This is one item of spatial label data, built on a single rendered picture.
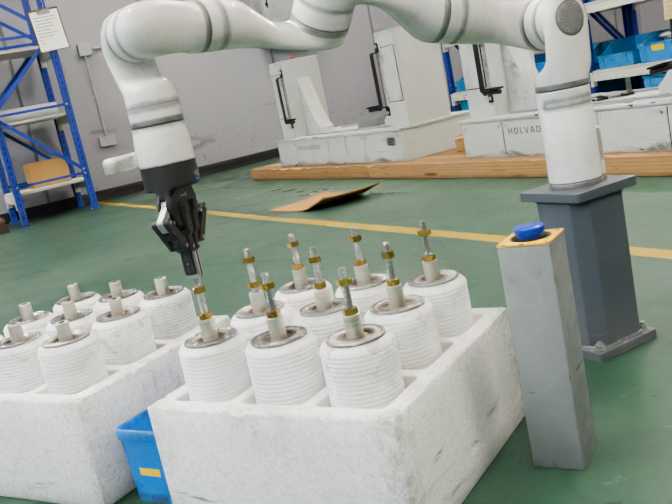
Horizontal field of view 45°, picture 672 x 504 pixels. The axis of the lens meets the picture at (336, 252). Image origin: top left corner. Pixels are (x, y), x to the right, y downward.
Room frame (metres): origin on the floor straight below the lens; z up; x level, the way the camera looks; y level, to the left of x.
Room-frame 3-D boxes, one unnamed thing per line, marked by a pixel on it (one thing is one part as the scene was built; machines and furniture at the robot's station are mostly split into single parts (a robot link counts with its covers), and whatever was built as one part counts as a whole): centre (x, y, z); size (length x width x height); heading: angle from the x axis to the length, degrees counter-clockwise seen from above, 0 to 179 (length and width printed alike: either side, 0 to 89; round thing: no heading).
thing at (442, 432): (1.12, 0.03, 0.09); 0.39 x 0.39 x 0.18; 57
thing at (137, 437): (1.27, 0.26, 0.06); 0.30 x 0.11 x 0.12; 147
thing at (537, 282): (1.03, -0.25, 0.16); 0.07 x 0.07 x 0.31; 57
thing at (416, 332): (1.06, -0.07, 0.16); 0.10 x 0.10 x 0.18
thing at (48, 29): (6.52, 1.81, 1.45); 0.25 x 0.03 x 0.39; 118
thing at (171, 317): (1.46, 0.33, 0.16); 0.10 x 0.10 x 0.18
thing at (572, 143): (1.42, -0.44, 0.39); 0.09 x 0.09 x 0.17; 28
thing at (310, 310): (1.12, 0.03, 0.25); 0.08 x 0.08 x 0.01
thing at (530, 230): (1.03, -0.25, 0.32); 0.04 x 0.04 x 0.02
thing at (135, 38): (1.10, 0.16, 0.67); 0.14 x 0.09 x 0.07; 127
